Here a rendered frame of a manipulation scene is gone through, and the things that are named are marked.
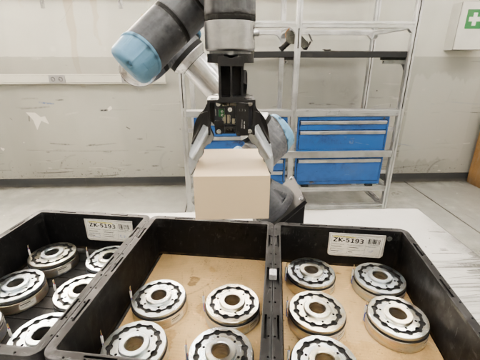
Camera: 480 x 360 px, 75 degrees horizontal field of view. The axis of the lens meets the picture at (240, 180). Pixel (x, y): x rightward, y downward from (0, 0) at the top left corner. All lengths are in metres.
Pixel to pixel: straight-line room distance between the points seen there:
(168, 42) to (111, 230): 0.50
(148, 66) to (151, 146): 2.93
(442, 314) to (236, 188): 0.41
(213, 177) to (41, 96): 3.32
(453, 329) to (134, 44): 0.66
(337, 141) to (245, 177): 2.16
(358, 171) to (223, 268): 2.12
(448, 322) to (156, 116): 3.07
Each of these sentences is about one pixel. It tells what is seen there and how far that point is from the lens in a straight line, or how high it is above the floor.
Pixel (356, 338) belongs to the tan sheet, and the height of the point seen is 0.83.
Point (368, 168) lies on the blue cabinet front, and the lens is 2.78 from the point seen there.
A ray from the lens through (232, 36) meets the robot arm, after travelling 0.48.
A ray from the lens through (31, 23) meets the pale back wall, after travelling 3.71.
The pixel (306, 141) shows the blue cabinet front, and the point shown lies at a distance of 2.54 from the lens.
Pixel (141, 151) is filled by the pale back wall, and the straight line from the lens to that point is 3.49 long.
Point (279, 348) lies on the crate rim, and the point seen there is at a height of 0.93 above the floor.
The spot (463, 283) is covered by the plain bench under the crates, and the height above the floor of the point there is 0.70.
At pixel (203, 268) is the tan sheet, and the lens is 0.77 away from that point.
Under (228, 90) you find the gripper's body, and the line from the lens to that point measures 0.49.
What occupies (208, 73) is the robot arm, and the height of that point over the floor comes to 1.25.
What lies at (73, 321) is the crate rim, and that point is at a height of 0.93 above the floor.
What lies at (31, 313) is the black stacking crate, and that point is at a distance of 0.77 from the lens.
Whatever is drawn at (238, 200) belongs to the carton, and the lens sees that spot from 0.50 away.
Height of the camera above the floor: 1.29
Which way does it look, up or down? 21 degrees down
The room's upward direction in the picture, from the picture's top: straight up
